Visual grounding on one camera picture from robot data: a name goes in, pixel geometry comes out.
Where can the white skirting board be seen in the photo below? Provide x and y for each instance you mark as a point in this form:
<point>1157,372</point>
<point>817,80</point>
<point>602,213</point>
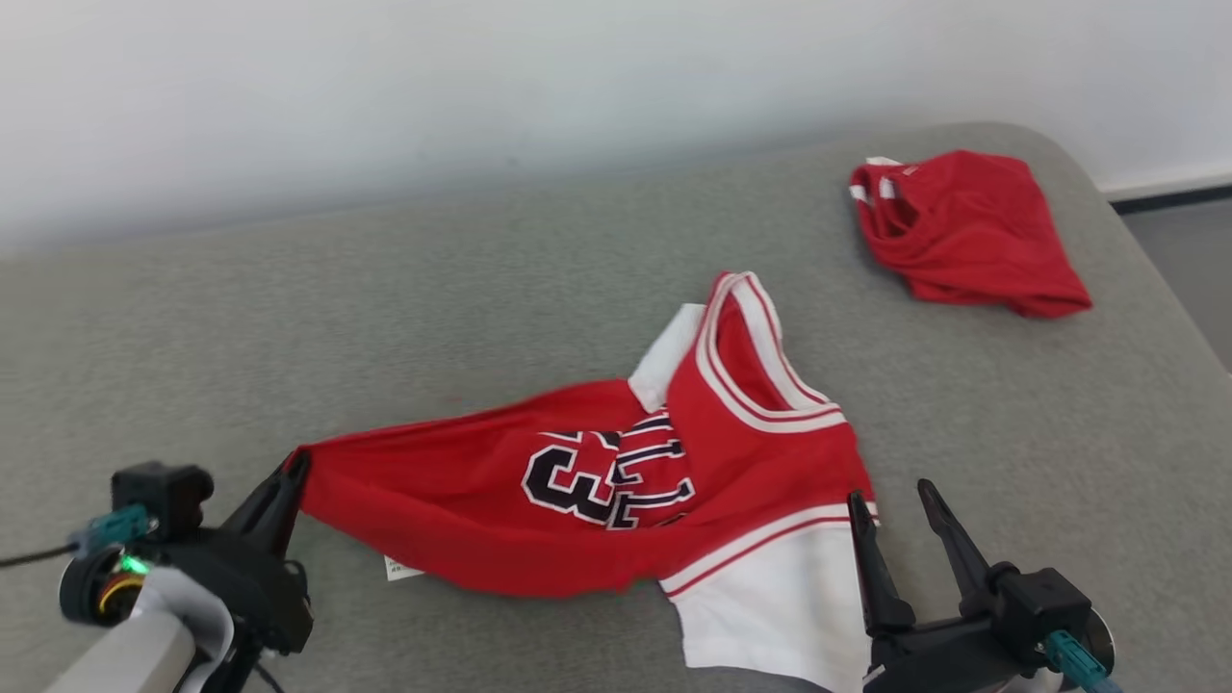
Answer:
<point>1174,188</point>

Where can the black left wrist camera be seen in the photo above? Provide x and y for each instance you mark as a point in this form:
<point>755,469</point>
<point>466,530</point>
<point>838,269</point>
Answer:
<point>164,496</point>

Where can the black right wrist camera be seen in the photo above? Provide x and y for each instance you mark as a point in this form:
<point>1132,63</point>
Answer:
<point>1044,606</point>

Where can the red white basketball jersey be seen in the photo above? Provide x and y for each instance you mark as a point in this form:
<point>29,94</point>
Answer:
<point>462,500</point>

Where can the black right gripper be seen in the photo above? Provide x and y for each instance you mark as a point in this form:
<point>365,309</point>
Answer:
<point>943,659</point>

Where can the plain red white-trimmed garment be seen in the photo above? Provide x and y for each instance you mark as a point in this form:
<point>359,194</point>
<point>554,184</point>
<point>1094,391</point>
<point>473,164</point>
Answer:
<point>972,231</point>

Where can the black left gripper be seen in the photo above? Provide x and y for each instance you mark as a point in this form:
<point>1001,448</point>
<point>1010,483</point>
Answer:
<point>260,597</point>

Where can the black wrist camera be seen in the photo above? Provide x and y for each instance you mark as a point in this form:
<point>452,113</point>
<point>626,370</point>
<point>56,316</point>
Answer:
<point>164,496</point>
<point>1044,606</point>

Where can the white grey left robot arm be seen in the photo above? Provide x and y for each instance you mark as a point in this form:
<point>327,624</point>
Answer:
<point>125,654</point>

